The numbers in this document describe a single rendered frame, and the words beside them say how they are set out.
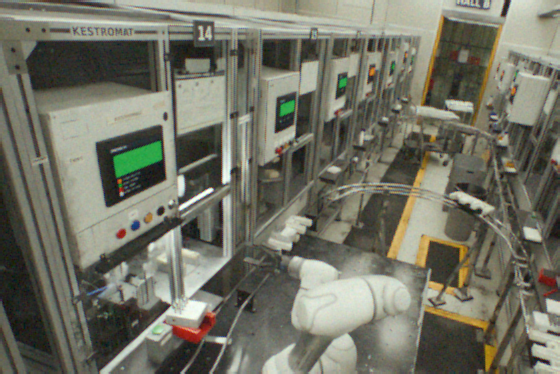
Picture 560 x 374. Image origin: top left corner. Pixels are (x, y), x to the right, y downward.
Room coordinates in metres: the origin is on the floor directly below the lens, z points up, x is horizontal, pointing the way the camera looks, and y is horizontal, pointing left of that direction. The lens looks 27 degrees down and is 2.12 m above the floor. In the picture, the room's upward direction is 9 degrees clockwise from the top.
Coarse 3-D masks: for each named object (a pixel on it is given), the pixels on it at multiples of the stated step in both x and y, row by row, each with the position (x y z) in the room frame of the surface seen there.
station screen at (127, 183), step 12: (132, 144) 1.05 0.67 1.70; (144, 144) 1.09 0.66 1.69; (144, 168) 1.08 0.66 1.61; (156, 168) 1.13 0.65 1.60; (120, 180) 0.99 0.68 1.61; (132, 180) 1.03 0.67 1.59; (144, 180) 1.08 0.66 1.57; (156, 180) 1.13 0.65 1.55; (120, 192) 0.98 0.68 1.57; (132, 192) 1.02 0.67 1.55
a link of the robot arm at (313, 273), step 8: (304, 264) 1.33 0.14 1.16; (312, 264) 1.33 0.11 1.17; (320, 264) 1.33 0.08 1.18; (304, 272) 1.31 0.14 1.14; (312, 272) 1.30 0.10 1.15; (320, 272) 1.30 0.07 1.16; (328, 272) 1.30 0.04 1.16; (336, 272) 1.32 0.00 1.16; (304, 280) 1.29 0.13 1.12; (312, 280) 1.28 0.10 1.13; (320, 280) 1.28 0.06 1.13; (328, 280) 1.28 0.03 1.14; (304, 288) 1.26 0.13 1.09
